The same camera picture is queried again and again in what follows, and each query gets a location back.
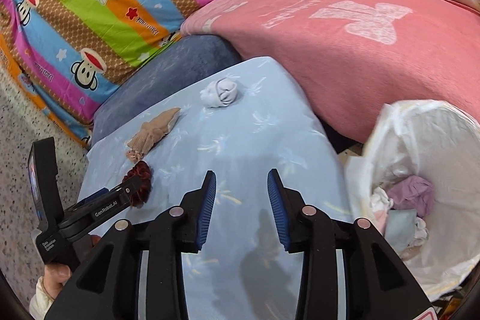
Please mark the dark red scrunchie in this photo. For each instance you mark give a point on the dark red scrunchie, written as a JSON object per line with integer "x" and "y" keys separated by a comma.
{"x": 141, "y": 179}

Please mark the beige stocking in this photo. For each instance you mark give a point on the beige stocking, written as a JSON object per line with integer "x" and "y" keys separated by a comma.
{"x": 157, "y": 130}

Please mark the person's left hand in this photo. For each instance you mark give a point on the person's left hand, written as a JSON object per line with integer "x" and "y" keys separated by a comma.
{"x": 56, "y": 275}

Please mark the light blue printed sheet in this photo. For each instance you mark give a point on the light blue printed sheet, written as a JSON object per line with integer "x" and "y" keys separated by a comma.
{"x": 243, "y": 140}

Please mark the person's left forearm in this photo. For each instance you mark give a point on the person's left forearm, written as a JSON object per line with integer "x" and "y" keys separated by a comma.
{"x": 39, "y": 301}

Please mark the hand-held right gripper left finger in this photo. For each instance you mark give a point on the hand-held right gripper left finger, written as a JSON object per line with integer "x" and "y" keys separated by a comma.
{"x": 208, "y": 209}

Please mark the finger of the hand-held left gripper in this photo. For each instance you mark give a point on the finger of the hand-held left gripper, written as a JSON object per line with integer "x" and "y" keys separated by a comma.
{"x": 125, "y": 189}

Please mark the striped cartoon quilt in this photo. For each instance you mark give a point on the striped cartoon quilt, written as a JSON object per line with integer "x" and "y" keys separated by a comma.
{"x": 112, "y": 5}

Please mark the white-lined laundry basket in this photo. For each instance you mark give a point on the white-lined laundry basket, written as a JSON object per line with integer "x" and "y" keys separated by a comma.
{"x": 431, "y": 140}

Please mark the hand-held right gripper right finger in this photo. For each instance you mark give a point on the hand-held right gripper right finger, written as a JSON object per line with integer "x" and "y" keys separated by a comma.
{"x": 276, "y": 209}

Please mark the light blue cloth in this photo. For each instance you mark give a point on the light blue cloth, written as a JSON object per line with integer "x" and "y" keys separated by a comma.
{"x": 401, "y": 228}

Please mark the white rolled sock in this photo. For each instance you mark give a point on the white rolled sock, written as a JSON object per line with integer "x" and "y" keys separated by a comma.
{"x": 221, "y": 92}

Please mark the grey-blue cushion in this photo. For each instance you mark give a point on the grey-blue cushion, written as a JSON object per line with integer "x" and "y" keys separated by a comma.
{"x": 168, "y": 80}

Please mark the pink blanket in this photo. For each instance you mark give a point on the pink blanket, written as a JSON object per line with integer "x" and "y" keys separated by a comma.
{"x": 318, "y": 54}

